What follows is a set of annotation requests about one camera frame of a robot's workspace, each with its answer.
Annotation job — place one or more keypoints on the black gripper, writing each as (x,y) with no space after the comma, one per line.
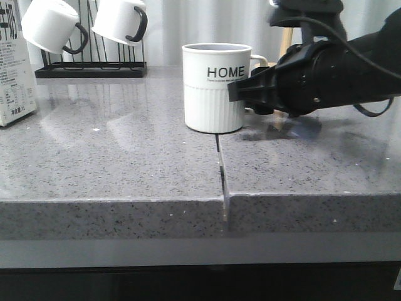
(306,79)

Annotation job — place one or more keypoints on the white mug left on rack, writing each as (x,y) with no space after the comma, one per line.
(50,24)

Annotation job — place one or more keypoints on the blue white milk carton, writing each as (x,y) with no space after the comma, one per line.
(18,86)

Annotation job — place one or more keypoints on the white HOME mug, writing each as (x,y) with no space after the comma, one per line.
(207,70)

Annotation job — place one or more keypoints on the white mug on rack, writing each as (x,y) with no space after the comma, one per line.
(50,24)
(123,21)

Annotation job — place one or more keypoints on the wooden mug tree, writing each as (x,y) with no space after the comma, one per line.
(286,40)

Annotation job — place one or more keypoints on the white mug right on rack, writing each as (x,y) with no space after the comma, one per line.
(123,21)

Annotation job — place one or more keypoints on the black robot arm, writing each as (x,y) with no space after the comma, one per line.
(375,63)

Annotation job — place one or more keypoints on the black wire mug rack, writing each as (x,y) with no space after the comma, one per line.
(101,57)

